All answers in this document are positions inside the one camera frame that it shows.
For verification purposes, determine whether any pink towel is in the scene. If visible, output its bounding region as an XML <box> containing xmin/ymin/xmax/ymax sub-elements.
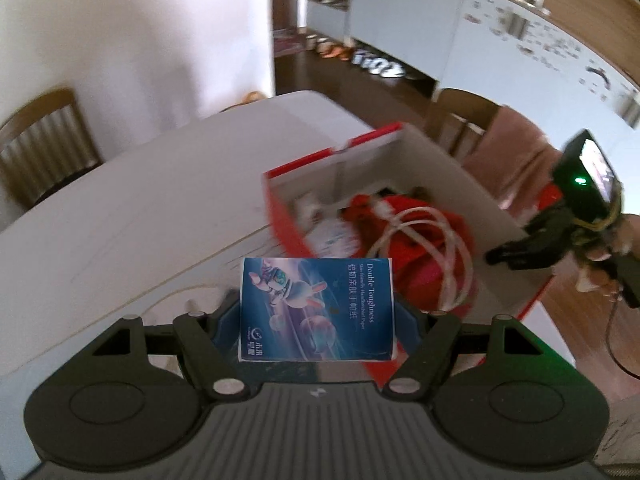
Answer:
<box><xmin>460</xmin><ymin>105</ymin><xmax>564</xmax><ymax>227</ymax></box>

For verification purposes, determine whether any low white side cabinet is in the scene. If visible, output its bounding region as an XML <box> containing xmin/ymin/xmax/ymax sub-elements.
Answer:
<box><xmin>306</xmin><ymin>0</ymin><xmax>352</xmax><ymax>39</ymax></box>

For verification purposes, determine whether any red and white cardboard box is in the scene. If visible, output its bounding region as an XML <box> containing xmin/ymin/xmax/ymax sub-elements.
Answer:
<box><xmin>262</xmin><ymin>121</ymin><xmax>557</xmax><ymax>386</ymax></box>

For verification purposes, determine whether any red cloth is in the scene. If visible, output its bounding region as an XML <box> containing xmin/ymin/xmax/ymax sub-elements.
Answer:
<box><xmin>340</xmin><ymin>192</ymin><xmax>476</xmax><ymax>311</ymax></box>

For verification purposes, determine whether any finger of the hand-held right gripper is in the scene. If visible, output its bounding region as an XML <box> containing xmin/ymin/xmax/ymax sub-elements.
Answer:
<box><xmin>485</xmin><ymin>232</ymin><xmax>579</xmax><ymax>272</ymax></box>
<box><xmin>525</xmin><ymin>207</ymin><xmax>576</xmax><ymax>242</ymax></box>

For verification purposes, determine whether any blue tissue packet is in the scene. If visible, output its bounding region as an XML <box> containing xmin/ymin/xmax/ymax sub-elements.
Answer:
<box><xmin>239</xmin><ymin>256</ymin><xmax>399</xmax><ymax>363</ymax></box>

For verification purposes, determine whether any row of shoes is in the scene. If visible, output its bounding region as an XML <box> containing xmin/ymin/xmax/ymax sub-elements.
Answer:
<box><xmin>304</xmin><ymin>34</ymin><xmax>407</xmax><ymax>79</ymax></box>

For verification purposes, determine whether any white cable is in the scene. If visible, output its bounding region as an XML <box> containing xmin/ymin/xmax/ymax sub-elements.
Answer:
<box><xmin>367</xmin><ymin>200</ymin><xmax>477</xmax><ymax>319</ymax></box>

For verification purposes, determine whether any black cable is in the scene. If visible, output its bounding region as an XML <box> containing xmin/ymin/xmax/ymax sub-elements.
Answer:
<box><xmin>604</xmin><ymin>300</ymin><xmax>640</xmax><ymax>382</ymax></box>

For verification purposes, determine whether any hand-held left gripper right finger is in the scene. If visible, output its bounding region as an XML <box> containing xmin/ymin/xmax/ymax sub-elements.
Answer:
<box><xmin>382</xmin><ymin>294</ymin><xmax>549</xmax><ymax>397</ymax></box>

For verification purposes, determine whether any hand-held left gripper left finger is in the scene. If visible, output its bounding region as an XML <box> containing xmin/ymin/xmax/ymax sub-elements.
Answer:
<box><xmin>92</xmin><ymin>288</ymin><xmax>248</xmax><ymax>397</ymax></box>

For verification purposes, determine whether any person's right hand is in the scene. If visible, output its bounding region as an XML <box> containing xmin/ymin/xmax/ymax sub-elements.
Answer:
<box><xmin>575</xmin><ymin>219</ymin><xmax>634</xmax><ymax>302</ymax></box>

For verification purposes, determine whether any red chair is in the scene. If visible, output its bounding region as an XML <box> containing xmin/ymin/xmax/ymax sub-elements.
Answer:
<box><xmin>537</xmin><ymin>182</ymin><xmax>569</xmax><ymax>214</ymax></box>

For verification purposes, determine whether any white patterned tissue pack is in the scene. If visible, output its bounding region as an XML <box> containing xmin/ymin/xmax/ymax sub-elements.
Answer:
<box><xmin>304</xmin><ymin>224</ymin><xmax>362</xmax><ymax>262</ymax></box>

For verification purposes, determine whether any patterned doormat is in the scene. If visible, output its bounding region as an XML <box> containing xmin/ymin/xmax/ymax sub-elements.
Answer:
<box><xmin>272</xmin><ymin>29</ymin><xmax>307</xmax><ymax>59</ymax></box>

